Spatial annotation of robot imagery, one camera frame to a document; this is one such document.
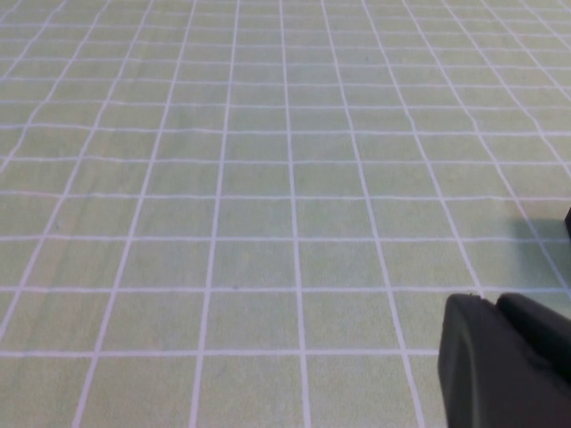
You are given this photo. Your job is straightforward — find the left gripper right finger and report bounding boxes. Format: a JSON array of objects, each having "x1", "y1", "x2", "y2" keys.
[{"x1": 497, "y1": 292, "x2": 571, "y2": 387}]

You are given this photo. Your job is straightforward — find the green checkered tablecloth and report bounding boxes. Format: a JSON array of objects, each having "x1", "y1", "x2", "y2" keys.
[{"x1": 0, "y1": 0, "x2": 571, "y2": 428}]

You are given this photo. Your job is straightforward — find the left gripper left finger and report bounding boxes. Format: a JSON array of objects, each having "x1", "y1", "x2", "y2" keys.
[{"x1": 436, "y1": 292, "x2": 571, "y2": 428}]

